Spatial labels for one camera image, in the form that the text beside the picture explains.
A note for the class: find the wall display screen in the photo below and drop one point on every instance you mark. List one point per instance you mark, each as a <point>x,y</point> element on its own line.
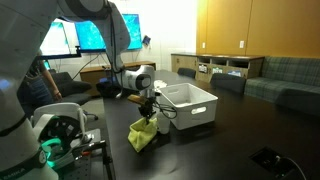
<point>55,40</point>
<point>90,36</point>

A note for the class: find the white VR headset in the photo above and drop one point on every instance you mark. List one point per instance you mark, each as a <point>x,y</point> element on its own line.
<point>66,110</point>

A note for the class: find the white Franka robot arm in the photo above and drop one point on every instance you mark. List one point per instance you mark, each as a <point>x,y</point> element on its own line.
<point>20,33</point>

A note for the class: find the table power outlet box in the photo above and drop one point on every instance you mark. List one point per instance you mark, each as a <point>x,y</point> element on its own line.
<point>266,160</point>

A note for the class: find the white wall plate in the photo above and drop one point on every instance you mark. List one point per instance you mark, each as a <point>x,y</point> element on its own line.
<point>203,45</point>
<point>241,44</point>

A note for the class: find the wooden sideboard cabinet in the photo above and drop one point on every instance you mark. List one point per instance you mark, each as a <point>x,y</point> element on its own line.
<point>186,63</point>

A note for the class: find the white plastic storage box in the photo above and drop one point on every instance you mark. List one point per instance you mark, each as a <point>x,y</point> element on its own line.
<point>193,106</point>

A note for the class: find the green plaid sofa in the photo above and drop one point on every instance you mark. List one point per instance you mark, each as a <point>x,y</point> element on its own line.
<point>290,71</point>

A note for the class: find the box in cabinet shelf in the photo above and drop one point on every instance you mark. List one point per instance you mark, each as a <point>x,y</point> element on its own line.
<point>203,69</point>
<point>234,73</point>
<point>217,70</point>

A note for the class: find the white papers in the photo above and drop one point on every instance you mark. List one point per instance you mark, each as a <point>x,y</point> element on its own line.
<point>160,83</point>

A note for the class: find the small blue-lit monitor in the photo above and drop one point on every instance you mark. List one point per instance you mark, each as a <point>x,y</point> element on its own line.
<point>47,65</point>

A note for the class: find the black clamp stand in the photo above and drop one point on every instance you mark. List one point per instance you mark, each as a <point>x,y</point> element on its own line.
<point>107,163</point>

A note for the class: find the black fabric bundle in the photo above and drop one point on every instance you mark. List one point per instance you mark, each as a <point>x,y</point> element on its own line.
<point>106,90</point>

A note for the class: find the black rolling office chair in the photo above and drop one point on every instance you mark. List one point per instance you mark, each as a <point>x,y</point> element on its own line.
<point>73,88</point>

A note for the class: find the low wooden bench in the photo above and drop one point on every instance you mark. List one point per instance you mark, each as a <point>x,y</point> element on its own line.
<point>96,70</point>

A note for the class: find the dark wall control panel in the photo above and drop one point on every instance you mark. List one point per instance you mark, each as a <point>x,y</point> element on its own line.
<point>146,40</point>

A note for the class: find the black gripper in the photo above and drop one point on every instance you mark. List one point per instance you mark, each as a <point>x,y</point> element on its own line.
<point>147,104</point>

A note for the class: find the yellow-green microfibre cloth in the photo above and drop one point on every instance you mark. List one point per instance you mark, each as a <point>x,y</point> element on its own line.
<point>141,135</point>

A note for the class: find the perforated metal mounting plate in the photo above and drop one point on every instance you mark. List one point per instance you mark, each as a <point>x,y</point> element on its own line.
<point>83,170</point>

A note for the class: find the person with long hair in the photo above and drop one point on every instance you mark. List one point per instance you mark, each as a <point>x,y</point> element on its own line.
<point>40,90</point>

